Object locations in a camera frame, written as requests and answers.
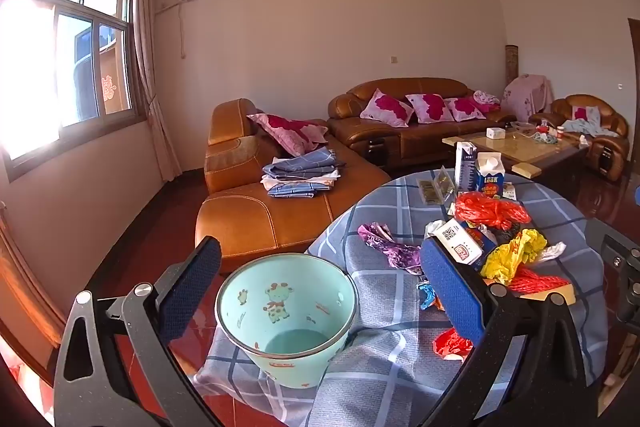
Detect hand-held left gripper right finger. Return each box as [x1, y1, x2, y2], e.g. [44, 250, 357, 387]
[419, 237, 587, 427]

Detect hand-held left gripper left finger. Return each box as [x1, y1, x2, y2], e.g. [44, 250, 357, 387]
[52, 235, 223, 427]

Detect small blue wrapper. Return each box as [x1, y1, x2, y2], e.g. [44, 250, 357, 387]
[417, 283, 441, 310]

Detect crushed white blue carton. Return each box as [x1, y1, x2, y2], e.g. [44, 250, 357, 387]
[424, 219, 498, 272]

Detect purple foil wrapper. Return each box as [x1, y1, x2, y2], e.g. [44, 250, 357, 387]
[357, 222, 426, 277]

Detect yellow cardboard piece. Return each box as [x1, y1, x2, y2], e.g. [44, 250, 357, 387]
[545, 284, 576, 306]

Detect yellow plastic bag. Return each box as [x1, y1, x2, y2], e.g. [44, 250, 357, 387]
[481, 229, 548, 286]

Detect red plastic bag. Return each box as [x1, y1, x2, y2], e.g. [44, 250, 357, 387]
[454, 192, 532, 233]

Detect red foam mesh net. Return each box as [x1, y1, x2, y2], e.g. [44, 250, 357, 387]
[507, 268, 571, 299]

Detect mint green giraffe trash bin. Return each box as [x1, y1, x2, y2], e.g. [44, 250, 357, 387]
[215, 253, 360, 389]

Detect red crumpled wrapper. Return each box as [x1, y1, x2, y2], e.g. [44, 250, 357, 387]
[432, 328, 473, 360]

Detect blue plaid tablecloth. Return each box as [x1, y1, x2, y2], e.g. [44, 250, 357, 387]
[192, 167, 608, 427]

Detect orange leather chaise sofa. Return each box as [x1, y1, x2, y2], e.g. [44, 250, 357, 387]
[195, 98, 393, 260]

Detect orange leather armchair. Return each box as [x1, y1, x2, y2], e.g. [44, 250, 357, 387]
[530, 94, 631, 182]

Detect small blue carton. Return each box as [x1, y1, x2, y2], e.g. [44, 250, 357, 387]
[475, 153, 505, 198]

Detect tall white blue carton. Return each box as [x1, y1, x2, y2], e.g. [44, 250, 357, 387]
[454, 142, 480, 194]

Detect light blue clothes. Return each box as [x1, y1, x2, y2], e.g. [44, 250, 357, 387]
[562, 107, 618, 138]

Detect glass top coffee table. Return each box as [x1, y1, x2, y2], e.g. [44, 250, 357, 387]
[442, 123, 591, 180]

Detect orange leather three-seat sofa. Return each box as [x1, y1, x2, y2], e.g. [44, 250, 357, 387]
[327, 78, 518, 170]

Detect folded blue plaid bedding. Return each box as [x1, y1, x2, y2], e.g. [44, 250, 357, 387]
[260, 147, 341, 198]

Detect orange curtain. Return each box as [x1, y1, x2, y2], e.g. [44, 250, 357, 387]
[0, 227, 66, 348]

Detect pink cloth cover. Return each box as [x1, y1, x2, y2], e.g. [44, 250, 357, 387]
[502, 74, 555, 122]

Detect long pink floral pillow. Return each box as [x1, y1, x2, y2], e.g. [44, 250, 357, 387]
[247, 113, 329, 156]

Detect pink floral blanket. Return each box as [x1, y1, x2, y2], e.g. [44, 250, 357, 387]
[472, 90, 501, 112]

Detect wooden door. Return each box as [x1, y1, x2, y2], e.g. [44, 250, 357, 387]
[627, 18, 640, 98]

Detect beige curtain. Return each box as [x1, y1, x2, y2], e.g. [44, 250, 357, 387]
[131, 0, 183, 180]

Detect rolled standing mat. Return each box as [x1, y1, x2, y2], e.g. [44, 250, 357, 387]
[505, 44, 520, 90]

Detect air conditioner pipe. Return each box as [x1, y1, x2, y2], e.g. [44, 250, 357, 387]
[155, 0, 188, 60]

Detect sliding window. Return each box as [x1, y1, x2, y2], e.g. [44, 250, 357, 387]
[0, 0, 146, 180]

